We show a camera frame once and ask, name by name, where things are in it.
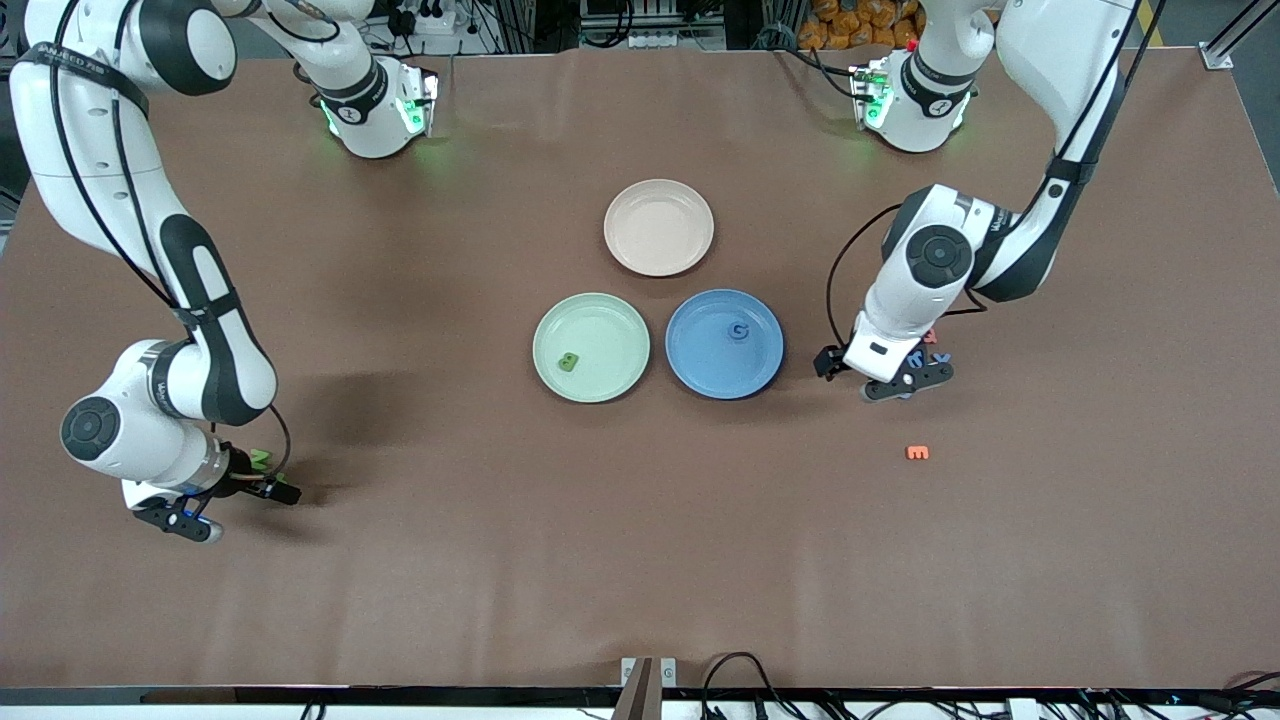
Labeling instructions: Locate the black looped cable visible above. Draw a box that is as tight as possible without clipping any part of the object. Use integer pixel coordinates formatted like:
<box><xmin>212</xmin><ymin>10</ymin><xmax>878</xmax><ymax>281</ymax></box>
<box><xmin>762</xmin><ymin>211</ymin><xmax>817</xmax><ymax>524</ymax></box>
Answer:
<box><xmin>700</xmin><ymin>652</ymin><xmax>801</xmax><ymax>720</ymax></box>

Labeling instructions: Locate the beige plate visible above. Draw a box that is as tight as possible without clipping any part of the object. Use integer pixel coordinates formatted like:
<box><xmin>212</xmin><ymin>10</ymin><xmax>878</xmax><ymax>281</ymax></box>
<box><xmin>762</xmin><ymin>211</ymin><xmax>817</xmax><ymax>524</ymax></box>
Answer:
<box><xmin>603</xmin><ymin>179</ymin><xmax>716</xmax><ymax>278</ymax></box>

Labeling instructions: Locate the aluminium frame strut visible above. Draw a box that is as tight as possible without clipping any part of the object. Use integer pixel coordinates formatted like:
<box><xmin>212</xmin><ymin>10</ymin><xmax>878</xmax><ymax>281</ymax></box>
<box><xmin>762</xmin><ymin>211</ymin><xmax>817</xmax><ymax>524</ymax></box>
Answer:
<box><xmin>1200</xmin><ymin>0</ymin><xmax>1280</xmax><ymax>71</ymax></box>

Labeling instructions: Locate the black base cable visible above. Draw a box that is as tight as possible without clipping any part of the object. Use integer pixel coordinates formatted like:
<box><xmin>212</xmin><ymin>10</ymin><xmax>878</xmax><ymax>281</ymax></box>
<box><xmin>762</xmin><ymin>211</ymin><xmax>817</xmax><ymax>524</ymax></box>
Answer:
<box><xmin>780</xmin><ymin>25</ymin><xmax>863</xmax><ymax>101</ymax></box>

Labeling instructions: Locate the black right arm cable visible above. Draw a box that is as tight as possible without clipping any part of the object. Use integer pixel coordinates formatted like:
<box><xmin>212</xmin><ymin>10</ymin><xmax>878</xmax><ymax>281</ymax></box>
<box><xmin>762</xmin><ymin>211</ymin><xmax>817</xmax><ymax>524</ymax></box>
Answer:
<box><xmin>45</xmin><ymin>0</ymin><xmax>296</xmax><ymax>486</ymax></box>

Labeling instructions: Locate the brown table mat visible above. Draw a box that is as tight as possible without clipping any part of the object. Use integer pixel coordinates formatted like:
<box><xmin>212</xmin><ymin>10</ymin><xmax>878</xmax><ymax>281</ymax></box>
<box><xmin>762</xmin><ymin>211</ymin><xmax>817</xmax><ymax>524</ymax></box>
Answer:
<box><xmin>0</xmin><ymin>48</ymin><xmax>1280</xmax><ymax>691</ymax></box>

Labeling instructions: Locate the pile of orange fruit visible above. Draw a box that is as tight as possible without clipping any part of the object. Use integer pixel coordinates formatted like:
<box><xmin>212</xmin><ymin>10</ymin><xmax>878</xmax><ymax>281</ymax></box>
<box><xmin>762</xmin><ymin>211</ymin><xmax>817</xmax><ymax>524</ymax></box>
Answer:
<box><xmin>800</xmin><ymin>0</ymin><xmax>926</xmax><ymax>51</ymax></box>

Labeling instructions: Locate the grey metal mounting bracket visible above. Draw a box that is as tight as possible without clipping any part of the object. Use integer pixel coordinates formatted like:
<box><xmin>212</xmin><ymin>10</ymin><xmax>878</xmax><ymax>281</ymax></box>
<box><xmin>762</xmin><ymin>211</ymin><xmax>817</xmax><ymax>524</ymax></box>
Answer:
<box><xmin>610</xmin><ymin>657</ymin><xmax>679</xmax><ymax>720</ymax></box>

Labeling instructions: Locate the white power strip with plugs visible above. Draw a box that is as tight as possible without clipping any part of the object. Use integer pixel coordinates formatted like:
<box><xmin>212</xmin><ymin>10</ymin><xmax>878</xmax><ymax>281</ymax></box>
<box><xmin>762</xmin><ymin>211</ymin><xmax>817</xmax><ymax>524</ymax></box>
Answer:
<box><xmin>395</xmin><ymin>0</ymin><xmax>456</xmax><ymax>36</ymax></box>

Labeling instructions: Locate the blue plate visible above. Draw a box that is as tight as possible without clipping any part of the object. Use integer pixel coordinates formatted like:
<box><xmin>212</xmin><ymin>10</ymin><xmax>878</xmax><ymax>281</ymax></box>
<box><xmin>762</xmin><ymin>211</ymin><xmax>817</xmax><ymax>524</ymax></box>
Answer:
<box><xmin>665</xmin><ymin>289</ymin><xmax>785</xmax><ymax>401</ymax></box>

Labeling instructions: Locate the green plate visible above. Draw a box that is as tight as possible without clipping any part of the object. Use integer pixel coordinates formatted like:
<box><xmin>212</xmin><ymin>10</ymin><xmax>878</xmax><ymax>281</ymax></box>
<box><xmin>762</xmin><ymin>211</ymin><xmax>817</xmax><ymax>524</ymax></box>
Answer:
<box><xmin>533</xmin><ymin>292</ymin><xmax>652</xmax><ymax>405</ymax></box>

